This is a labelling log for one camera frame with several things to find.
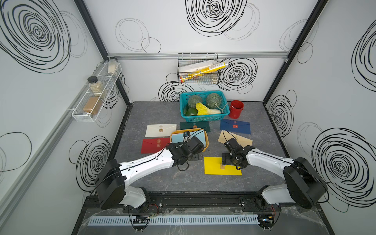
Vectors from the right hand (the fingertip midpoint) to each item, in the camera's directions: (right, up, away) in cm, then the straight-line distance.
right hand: (228, 162), depth 89 cm
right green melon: (-6, +40, +19) cm, 45 cm away
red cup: (+10, +35, +17) cm, 40 cm away
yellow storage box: (-28, +18, +10) cm, 35 cm away
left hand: (-21, +8, -9) cm, 25 cm away
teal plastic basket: (+1, +35, +16) cm, 39 cm away
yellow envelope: (-10, -1, -2) cm, 10 cm away
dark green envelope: (-13, +22, +17) cm, 30 cm away
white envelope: (-43, +18, +14) cm, 49 cm away
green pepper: (-23, +32, +14) cm, 41 cm away
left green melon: (-21, +40, +19) cm, 50 cm away
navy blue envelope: (+9, +21, +16) cm, 28 cm away
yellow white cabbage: (-14, +33, +15) cm, 39 cm away
